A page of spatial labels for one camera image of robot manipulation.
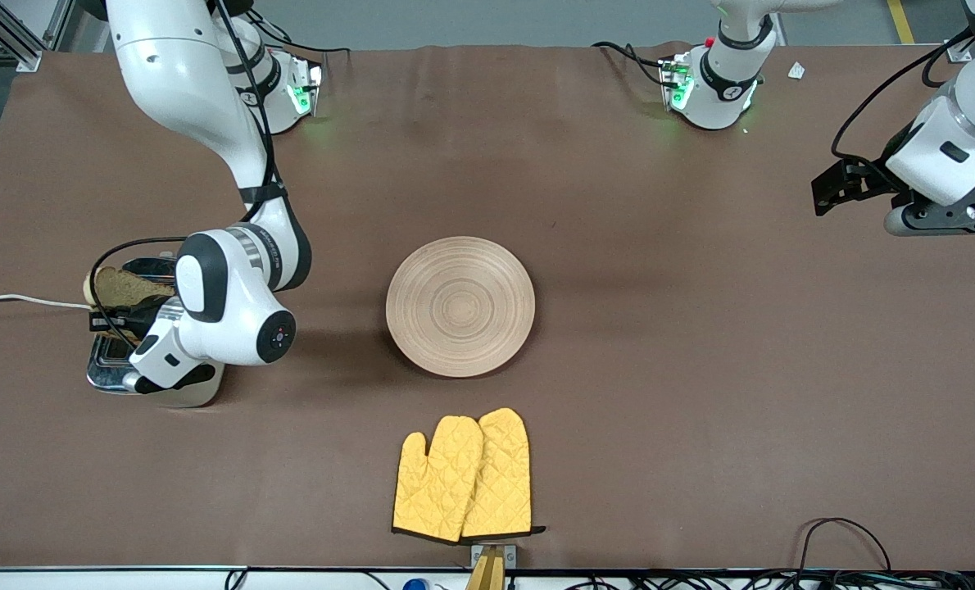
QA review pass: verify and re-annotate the small metal bracket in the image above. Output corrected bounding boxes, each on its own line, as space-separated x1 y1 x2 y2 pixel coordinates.
470 542 517 569

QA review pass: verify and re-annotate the round wooden plate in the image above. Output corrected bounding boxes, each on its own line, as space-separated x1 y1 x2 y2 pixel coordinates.
386 236 537 379

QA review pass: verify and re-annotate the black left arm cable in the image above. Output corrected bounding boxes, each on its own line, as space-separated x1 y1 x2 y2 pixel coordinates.
832 29 975 166

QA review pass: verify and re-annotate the yellow quilted oven mitt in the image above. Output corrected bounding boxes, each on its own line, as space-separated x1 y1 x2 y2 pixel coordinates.
460 407 547 542
392 415 486 544

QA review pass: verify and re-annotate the black cable bundle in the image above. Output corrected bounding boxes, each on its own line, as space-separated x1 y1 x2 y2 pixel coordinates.
504 570 975 590

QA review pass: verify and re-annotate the black base cable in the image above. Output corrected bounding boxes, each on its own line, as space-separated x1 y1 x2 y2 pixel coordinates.
592 41 670 87
250 16 351 58

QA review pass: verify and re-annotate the brown bread slice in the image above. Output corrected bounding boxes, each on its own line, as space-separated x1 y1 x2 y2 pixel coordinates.
84 265 179 346

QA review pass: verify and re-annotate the black right base cable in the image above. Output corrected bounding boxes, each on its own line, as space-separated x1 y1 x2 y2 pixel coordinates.
250 16 351 58

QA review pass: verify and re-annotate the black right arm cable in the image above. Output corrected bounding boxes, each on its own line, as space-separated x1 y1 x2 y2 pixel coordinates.
86 0 285 349

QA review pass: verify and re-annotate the chrome and beige toaster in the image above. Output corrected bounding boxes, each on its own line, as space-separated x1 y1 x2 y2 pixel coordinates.
86 256 228 409

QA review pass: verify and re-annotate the white toaster power cord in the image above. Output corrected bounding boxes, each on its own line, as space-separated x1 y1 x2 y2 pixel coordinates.
0 293 95 312

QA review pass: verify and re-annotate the aluminium frame extrusion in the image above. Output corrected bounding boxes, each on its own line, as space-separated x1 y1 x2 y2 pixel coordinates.
0 0 75 72

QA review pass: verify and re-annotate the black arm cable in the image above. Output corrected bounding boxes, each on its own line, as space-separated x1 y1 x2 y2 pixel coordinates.
86 0 285 349
832 29 975 166

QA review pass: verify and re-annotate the black looped floor cable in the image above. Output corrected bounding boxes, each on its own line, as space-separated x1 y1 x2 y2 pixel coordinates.
795 517 894 574

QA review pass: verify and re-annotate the black left base cable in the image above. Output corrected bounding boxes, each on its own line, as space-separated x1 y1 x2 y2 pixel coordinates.
592 41 670 87

